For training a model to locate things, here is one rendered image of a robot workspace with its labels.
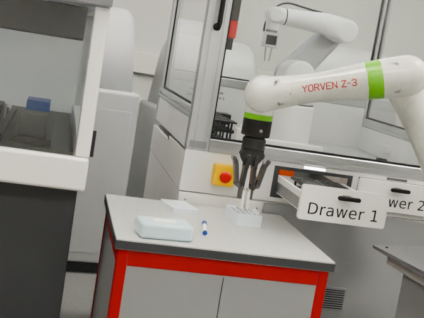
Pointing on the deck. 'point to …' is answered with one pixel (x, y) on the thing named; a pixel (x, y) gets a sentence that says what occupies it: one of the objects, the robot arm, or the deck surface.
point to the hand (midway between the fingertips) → (244, 199)
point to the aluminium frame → (170, 106)
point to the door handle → (220, 16)
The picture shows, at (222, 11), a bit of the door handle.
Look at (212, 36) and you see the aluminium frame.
